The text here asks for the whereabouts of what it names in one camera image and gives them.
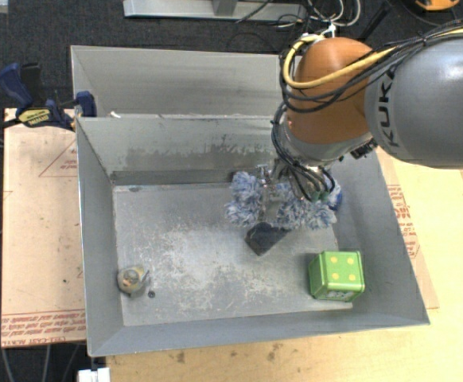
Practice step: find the grey metal bin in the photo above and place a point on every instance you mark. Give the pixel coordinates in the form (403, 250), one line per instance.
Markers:
(199, 253)

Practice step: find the dark flat block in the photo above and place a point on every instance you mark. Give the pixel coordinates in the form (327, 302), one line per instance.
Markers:
(264, 238)

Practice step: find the brown cardboard board, red print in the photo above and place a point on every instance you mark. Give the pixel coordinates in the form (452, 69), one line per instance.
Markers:
(40, 233)

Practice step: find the green cube with yellow dots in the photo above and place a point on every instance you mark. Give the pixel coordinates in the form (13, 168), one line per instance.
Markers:
(335, 275)

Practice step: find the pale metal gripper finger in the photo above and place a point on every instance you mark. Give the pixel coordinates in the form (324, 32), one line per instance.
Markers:
(263, 191)
(273, 207)

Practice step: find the blue and white fluffy cloth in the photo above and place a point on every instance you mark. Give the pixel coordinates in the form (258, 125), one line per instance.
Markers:
(241, 203)

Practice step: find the small clear glass cup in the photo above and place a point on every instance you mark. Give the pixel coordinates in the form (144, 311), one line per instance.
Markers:
(131, 279)

